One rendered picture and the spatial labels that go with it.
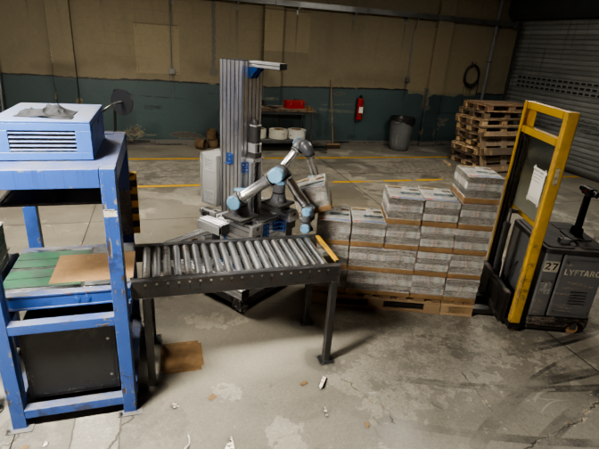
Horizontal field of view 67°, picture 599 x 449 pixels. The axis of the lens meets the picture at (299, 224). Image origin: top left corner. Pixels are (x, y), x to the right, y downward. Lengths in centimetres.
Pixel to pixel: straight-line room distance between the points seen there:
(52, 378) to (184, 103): 757
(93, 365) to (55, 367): 20
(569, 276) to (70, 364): 372
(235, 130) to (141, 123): 629
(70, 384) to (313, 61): 854
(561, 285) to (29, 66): 918
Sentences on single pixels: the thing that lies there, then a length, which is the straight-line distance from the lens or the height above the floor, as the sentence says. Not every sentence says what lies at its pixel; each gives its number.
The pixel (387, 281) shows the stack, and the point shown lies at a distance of 406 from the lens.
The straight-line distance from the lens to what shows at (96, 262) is 316.
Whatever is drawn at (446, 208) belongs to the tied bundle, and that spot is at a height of 100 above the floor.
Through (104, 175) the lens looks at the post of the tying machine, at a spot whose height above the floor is 151.
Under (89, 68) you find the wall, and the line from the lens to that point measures 997.
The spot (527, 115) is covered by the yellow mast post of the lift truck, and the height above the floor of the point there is 173.
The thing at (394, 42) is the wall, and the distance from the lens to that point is 1111.
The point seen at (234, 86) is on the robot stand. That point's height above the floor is 182.
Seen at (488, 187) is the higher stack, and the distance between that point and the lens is 392.
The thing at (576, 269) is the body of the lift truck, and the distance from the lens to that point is 431.
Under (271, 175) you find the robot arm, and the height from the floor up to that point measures 125.
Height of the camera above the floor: 218
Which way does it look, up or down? 22 degrees down
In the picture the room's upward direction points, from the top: 4 degrees clockwise
